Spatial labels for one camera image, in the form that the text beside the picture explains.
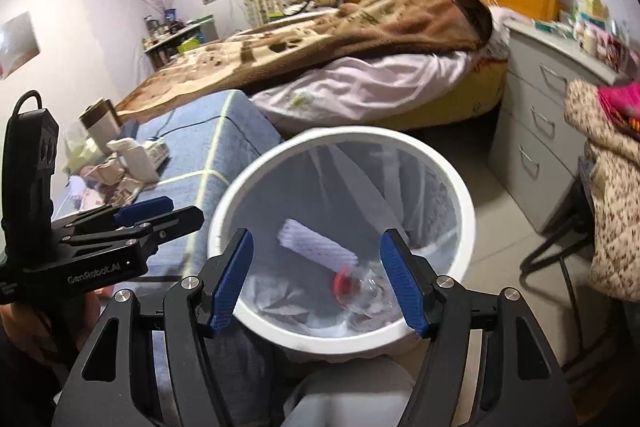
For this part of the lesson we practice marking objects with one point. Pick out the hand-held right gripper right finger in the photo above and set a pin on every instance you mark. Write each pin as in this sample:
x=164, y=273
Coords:
x=402, y=287

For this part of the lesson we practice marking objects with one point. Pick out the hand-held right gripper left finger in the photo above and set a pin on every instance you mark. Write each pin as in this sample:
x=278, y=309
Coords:
x=229, y=279

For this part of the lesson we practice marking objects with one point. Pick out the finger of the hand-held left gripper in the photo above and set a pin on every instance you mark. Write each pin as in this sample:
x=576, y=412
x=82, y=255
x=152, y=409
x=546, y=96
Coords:
x=170, y=222
x=145, y=210

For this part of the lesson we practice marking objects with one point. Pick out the patterned paper cup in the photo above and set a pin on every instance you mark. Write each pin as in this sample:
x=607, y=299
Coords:
x=156, y=151

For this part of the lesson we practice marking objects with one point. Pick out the white round trash bin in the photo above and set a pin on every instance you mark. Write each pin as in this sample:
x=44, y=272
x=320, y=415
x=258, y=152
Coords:
x=350, y=134

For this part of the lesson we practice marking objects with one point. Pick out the person's left hand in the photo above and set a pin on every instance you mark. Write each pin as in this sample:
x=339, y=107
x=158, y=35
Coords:
x=22, y=322

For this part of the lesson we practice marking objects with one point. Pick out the clear bottle with red cap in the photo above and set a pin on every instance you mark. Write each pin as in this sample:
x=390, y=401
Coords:
x=362, y=289

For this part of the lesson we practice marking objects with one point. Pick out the crumpled paper scraps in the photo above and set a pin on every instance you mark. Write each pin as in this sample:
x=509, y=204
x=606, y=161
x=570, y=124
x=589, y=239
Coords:
x=110, y=187

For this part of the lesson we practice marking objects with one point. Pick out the purple and white carton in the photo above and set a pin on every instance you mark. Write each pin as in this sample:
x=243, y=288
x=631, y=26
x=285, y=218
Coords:
x=135, y=159

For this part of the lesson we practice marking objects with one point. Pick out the blue checked tablecloth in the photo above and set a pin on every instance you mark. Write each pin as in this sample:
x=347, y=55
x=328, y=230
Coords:
x=225, y=147

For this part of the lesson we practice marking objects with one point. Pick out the white paper packet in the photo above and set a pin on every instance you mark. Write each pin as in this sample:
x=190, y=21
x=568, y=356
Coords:
x=315, y=242

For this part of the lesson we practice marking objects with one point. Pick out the brown and white tumbler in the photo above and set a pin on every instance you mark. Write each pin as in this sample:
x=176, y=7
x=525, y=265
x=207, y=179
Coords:
x=100, y=124

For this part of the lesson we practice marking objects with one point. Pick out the translucent bin liner bag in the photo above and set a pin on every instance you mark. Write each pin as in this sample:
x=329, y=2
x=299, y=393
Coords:
x=325, y=187

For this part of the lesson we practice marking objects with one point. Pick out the cluttered side desk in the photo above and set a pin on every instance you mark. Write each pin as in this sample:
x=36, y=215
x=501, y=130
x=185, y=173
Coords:
x=195, y=27

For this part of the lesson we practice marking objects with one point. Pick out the pink quilt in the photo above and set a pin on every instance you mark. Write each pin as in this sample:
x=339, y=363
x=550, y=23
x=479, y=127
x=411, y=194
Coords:
x=375, y=82

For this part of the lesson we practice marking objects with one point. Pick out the grey drawer cabinet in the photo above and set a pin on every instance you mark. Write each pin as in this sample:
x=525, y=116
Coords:
x=530, y=107

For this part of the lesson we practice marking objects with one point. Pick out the green box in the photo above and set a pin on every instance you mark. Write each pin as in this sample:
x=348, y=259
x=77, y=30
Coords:
x=285, y=14

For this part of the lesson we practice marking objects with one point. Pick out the brown printed blanket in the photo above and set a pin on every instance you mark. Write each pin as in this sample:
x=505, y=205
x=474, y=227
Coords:
x=350, y=32

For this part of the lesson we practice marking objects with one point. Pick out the pink cloth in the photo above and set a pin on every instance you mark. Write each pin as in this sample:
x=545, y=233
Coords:
x=622, y=99

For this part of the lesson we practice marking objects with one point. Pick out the clutter of toiletry bottles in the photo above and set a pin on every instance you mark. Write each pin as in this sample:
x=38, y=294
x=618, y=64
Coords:
x=590, y=22

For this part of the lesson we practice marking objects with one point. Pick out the black metal chair frame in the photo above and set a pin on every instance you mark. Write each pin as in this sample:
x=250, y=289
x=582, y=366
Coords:
x=580, y=207

